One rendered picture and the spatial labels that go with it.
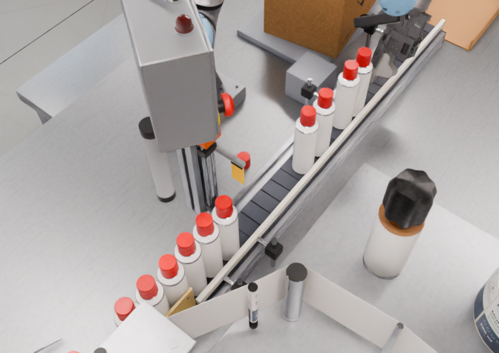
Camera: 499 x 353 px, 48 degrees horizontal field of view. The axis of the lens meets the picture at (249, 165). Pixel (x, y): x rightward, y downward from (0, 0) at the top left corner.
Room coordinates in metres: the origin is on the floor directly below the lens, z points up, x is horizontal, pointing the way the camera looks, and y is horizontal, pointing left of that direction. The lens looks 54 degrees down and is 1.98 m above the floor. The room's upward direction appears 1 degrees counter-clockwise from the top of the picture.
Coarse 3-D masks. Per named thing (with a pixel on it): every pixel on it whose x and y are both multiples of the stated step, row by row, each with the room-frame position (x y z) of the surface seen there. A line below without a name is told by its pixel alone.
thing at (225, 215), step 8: (216, 200) 0.56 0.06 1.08; (224, 200) 0.56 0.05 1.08; (216, 208) 0.55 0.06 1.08; (224, 208) 0.55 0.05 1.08; (232, 208) 0.56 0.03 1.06; (216, 216) 0.55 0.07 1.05; (224, 216) 0.54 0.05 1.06; (232, 216) 0.55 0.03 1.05; (224, 224) 0.54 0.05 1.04; (232, 224) 0.54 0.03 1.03; (224, 232) 0.53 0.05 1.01; (232, 232) 0.54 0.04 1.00; (224, 240) 0.54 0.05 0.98; (232, 240) 0.54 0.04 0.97; (224, 248) 0.54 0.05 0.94; (232, 248) 0.54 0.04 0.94; (224, 256) 0.54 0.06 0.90; (232, 256) 0.54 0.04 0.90
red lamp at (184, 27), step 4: (180, 16) 0.59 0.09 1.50; (184, 16) 0.59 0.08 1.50; (188, 16) 0.59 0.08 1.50; (176, 20) 0.59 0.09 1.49; (180, 20) 0.59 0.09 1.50; (184, 20) 0.59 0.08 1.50; (188, 20) 0.59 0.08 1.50; (176, 24) 0.59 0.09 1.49; (180, 24) 0.58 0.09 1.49; (184, 24) 0.58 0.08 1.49; (188, 24) 0.58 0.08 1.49; (192, 24) 0.60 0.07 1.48; (176, 28) 0.59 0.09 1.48; (180, 28) 0.58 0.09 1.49; (184, 28) 0.58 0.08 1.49; (188, 28) 0.58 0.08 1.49; (192, 28) 0.59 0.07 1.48; (176, 32) 0.58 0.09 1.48; (180, 32) 0.58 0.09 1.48; (184, 32) 0.58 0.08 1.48; (188, 32) 0.58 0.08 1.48; (192, 32) 0.58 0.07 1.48
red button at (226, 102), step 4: (220, 96) 0.60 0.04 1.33; (224, 96) 0.59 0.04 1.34; (228, 96) 0.59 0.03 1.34; (220, 100) 0.59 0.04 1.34; (224, 100) 0.58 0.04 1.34; (228, 100) 0.58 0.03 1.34; (232, 100) 0.59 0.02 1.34; (220, 104) 0.58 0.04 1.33; (224, 104) 0.58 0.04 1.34; (228, 104) 0.58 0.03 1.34; (232, 104) 0.58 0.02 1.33; (220, 108) 0.58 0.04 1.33; (224, 108) 0.58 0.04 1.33; (228, 108) 0.57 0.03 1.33; (232, 108) 0.58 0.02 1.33; (220, 112) 0.58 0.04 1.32; (224, 112) 0.58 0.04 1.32; (228, 112) 0.57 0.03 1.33; (232, 112) 0.57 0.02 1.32; (228, 116) 0.57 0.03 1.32
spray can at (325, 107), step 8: (328, 88) 0.85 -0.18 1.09; (320, 96) 0.83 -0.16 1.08; (328, 96) 0.82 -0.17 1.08; (320, 104) 0.82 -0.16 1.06; (328, 104) 0.82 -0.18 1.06; (320, 112) 0.81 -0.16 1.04; (328, 112) 0.81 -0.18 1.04; (320, 120) 0.81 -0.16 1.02; (328, 120) 0.81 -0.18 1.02; (320, 128) 0.81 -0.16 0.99; (328, 128) 0.81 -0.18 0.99; (320, 136) 0.81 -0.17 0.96; (328, 136) 0.81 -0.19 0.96; (320, 144) 0.81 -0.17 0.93; (328, 144) 0.82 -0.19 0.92; (320, 152) 0.81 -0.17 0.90
